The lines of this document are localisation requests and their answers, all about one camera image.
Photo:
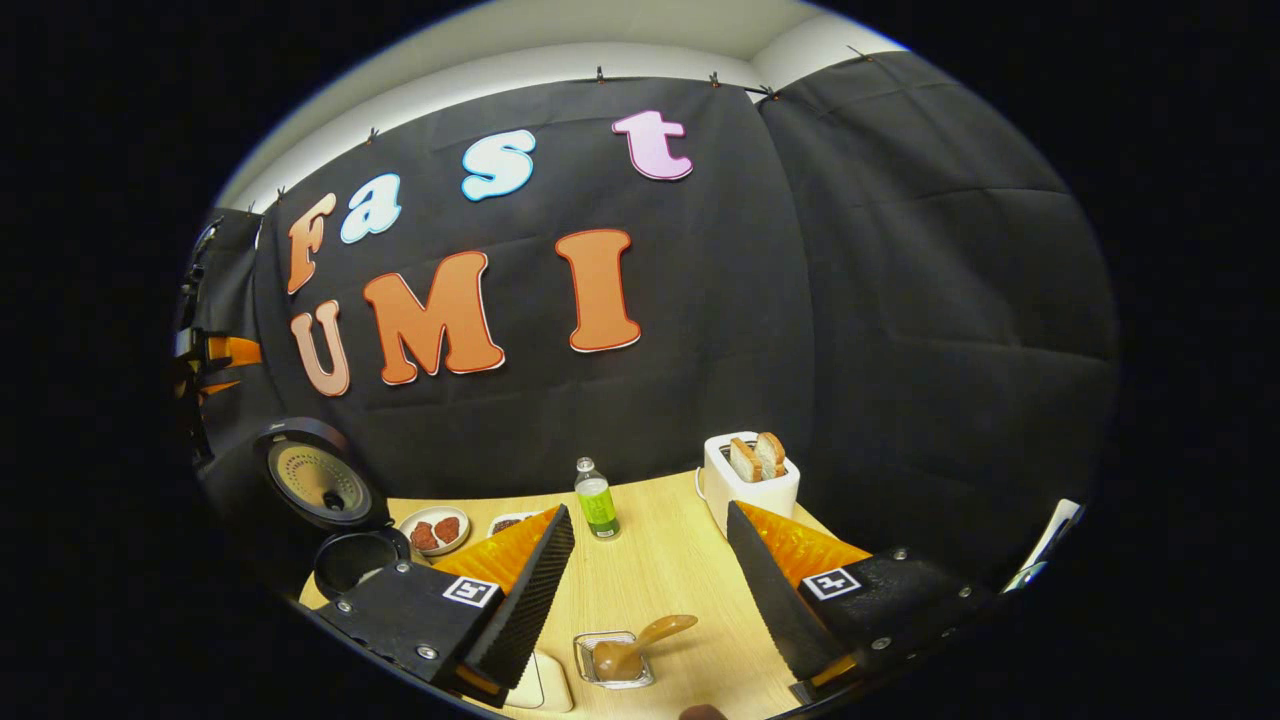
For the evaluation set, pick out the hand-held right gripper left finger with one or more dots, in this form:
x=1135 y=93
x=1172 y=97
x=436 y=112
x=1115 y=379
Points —
x=525 y=610

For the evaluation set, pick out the wooden spoon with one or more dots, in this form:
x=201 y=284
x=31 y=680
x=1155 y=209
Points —
x=630 y=655

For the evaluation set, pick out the white dish of rice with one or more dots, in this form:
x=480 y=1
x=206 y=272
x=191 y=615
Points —
x=550 y=685

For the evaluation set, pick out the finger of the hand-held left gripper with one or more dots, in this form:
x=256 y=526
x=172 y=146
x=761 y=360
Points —
x=238 y=352
x=220 y=386

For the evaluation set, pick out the clear bottle with green label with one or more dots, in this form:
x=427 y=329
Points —
x=598 y=505

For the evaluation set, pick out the divided white grain tray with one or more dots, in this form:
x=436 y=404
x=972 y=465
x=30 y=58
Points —
x=510 y=524

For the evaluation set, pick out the round white plate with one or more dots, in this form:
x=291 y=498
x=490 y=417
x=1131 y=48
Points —
x=430 y=512

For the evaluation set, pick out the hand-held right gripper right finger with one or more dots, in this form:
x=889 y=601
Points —
x=775 y=605

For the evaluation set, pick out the black backdrop cloth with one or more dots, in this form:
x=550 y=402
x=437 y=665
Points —
x=800 y=300

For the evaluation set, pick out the white toaster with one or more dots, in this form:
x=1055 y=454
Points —
x=760 y=500

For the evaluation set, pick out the red meat piece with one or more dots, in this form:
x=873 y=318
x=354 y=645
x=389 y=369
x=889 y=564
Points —
x=424 y=536
x=448 y=529

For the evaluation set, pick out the dark grey rice cooker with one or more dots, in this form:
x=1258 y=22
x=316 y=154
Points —
x=320 y=480

